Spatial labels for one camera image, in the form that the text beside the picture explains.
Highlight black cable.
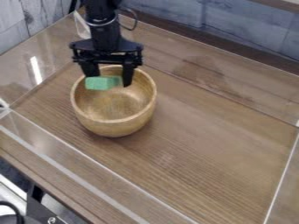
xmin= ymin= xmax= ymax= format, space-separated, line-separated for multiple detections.
xmin=0 ymin=200 xmax=25 ymax=224

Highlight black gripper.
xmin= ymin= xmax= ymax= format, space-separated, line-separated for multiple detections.
xmin=69 ymin=18 xmax=144 ymax=88

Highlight clear acrylic tray wall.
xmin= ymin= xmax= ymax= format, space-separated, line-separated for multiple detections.
xmin=0 ymin=105 xmax=197 ymax=224

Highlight black table clamp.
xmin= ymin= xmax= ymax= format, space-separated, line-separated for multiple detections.
xmin=25 ymin=185 xmax=68 ymax=224

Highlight green rectangular block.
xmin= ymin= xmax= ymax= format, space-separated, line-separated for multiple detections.
xmin=85 ymin=76 xmax=121 ymax=90

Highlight wooden bowl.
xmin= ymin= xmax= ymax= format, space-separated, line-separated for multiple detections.
xmin=69 ymin=68 xmax=157 ymax=137

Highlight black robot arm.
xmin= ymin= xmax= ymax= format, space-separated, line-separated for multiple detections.
xmin=69 ymin=0 xmax=144 ymax=90

